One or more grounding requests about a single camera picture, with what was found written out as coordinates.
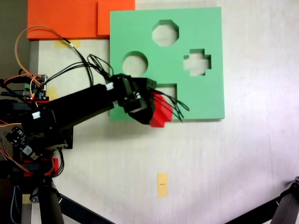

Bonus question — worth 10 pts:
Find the circuit board with wires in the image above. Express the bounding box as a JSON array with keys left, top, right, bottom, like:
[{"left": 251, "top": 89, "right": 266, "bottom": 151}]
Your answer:
[{"left": 22, "top": 74, "right": 50, "bottom": 102}]

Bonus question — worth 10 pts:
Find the silver USB plug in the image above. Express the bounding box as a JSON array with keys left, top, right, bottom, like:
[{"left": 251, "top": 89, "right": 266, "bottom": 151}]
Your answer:
[{"left": 22, "top": 145, "right": 40, "bottom": 161}]

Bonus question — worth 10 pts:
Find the long black twin cable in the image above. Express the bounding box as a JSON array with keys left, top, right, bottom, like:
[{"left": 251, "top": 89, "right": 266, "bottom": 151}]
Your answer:
[{"left": 62, "top": 36, "right": 95, "bottom": 87}]

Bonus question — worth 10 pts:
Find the thin orange wire loop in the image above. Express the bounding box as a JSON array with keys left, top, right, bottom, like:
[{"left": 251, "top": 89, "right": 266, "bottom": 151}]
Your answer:
[{"left": 14, "top": 25, "right": 68, "bottom": 79}]

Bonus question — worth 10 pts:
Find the black arm wire bundle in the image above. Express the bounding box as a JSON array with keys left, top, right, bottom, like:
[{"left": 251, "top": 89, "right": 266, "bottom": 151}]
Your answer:
[{"left": 45, "top": 54, "right": 115, "bottom": 83}]

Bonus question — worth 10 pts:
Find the red cross columnar block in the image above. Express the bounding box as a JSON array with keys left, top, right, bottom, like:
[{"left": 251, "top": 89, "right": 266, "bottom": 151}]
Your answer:
[{"left": 149, "top": 91, "right": 174, "bottom": 129}]

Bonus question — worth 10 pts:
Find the blue braided cable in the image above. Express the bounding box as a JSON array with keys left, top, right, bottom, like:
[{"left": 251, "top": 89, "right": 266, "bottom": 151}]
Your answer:
[{"left": 10, "top": 185, "right": 22, "bottom": 223}]

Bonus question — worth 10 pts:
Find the red printed base clamp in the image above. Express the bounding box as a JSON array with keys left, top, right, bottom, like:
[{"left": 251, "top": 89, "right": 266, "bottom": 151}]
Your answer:
[{"left": 22, "top": 157, "right": 59, "bottom": 176}]

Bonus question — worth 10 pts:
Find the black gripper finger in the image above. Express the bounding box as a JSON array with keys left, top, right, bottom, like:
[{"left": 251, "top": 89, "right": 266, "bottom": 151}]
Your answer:
[
  {"left": 133, "top": 77, "right": 158, "bottom": 91},
  {"left": 128, "top": 106, "right": 157, "bottom": 126}
]

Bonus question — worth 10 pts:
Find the thick black tripod leg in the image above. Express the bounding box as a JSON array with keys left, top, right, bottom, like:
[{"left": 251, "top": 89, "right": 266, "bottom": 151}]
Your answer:
[{"left": 37, "top": 183, "right": 65, "bottom": 224}]

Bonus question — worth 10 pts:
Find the long marked yellow tape strip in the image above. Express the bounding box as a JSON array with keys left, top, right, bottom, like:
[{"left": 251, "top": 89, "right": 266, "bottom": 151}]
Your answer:
[{"left": 157, "top": 173, "right": 169, "bottom": 198}]

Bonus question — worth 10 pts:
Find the wide yellow tape piece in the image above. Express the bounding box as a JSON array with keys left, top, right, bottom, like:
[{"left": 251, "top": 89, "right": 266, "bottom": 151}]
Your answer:
[{"left": 54, "top": 39, "right": 81, "bottom": 49}]

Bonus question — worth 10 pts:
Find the large orange foam block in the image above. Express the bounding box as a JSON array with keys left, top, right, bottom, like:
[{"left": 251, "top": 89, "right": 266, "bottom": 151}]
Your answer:
[{"left": 27, "top": 0, "right": 99, "bottom": 40}]

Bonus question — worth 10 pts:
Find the small yellow tape piece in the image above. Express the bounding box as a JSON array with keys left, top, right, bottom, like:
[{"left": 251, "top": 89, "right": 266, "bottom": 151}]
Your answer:
[{"left": 48, "top": 87, "right": 59, "bottom": 100}]

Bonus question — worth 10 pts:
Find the thin black tripod leg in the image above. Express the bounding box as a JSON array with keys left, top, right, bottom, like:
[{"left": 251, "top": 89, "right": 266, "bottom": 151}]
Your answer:
[{"left": 57, "top": 193, "right": 115, "bottom": 224}]

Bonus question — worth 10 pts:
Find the black gripper wire bundle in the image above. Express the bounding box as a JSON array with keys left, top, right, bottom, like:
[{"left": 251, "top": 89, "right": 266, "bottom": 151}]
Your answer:
[{"left": 150, "top": 90, "right": 191, "bottom": 123}]

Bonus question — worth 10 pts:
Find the green shape sorting board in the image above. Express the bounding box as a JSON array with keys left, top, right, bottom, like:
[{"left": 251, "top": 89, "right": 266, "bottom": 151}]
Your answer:
[{"left": 109, "top": 7, "right": 226, "bottom": 122}]

